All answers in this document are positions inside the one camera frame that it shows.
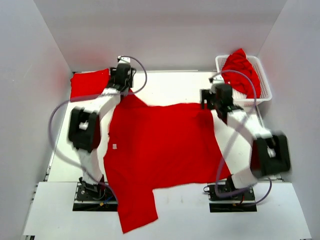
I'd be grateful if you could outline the red t shirt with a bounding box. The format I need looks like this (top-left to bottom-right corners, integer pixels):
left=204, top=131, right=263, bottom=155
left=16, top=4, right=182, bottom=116
left=103, top=95, right=230, bottom=233
left=70, top=68, right=110, bottom=99

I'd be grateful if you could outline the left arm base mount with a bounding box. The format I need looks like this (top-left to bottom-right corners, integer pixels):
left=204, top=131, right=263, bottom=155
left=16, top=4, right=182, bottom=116
left=72, top=182, right=118, bottom=212

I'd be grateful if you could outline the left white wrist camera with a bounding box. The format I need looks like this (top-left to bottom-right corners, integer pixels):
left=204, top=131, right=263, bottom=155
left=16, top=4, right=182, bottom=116
left=117, top=55, right=131, bottom=65

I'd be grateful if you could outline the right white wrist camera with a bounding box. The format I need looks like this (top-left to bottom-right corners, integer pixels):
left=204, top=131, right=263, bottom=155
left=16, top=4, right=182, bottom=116
left=209, top=75, right=225, bottom=85

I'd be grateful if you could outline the folded red t shirt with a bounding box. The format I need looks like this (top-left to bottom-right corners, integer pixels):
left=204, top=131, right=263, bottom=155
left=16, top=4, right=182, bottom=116
left=70, top=68, right=110, bottom=99

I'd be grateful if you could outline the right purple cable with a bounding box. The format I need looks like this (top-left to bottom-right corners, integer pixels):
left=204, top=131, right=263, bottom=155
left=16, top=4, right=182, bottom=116
left=208, top=70, right=273, bottom=207

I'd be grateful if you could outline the red t shirts pile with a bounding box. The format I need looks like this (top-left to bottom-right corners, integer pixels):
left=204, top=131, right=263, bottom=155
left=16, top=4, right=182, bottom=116
left=221, top=47, right=262, bottom=100

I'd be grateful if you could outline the white plastic basket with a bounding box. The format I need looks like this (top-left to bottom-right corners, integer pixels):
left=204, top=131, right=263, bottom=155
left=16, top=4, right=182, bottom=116
left=215, top=54, right=272, bottom=107

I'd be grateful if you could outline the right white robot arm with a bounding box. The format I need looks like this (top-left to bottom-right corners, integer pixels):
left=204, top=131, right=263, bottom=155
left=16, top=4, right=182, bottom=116
left=200, top=83, right=291, bottom=200

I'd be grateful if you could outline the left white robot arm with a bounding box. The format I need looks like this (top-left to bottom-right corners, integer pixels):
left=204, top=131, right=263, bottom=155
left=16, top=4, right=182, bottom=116
left=68, top=57, right=136, bottom=200

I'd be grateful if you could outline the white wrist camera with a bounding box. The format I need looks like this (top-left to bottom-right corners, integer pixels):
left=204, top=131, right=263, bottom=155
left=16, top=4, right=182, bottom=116
left=209, top=75, right=225, bottom=85
left=117, top=55, right=131, bottom=65

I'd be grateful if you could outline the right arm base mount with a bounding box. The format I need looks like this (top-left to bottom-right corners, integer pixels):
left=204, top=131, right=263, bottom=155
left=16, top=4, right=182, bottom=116
left=203, top=184, right=257, bottom=213

